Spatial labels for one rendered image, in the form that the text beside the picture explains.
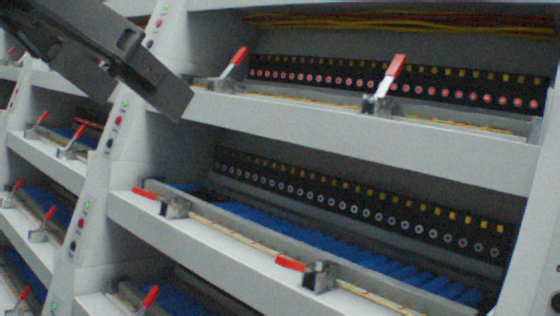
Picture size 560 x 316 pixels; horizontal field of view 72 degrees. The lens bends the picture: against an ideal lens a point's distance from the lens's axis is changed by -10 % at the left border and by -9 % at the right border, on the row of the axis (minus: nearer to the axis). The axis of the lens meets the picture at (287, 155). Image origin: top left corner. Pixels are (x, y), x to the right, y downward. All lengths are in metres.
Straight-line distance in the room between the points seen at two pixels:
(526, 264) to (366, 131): 0.20
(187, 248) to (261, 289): 0.14
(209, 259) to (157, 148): 0.31
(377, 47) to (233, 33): 0.30
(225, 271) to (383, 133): 0.24
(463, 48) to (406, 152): 0.30
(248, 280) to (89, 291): 0.39
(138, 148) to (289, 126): 0.34
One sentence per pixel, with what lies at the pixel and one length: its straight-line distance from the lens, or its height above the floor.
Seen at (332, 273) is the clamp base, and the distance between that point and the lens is 0.46.
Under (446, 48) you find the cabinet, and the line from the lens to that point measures 0.70.
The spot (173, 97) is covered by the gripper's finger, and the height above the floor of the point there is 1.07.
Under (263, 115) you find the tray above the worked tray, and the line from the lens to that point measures 0.54.
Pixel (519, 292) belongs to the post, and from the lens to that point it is 0.38.
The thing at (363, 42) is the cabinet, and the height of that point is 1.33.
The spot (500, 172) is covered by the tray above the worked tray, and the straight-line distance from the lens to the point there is 0.40.
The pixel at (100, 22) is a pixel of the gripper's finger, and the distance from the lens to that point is 0.29.
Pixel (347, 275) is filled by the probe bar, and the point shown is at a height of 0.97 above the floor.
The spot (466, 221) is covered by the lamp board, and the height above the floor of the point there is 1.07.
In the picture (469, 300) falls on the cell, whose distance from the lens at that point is 0.48.
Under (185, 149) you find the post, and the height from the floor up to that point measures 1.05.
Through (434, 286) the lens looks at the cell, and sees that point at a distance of 0.49.
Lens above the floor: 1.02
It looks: 6 degrees up
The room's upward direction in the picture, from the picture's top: 19 degrees clockwise
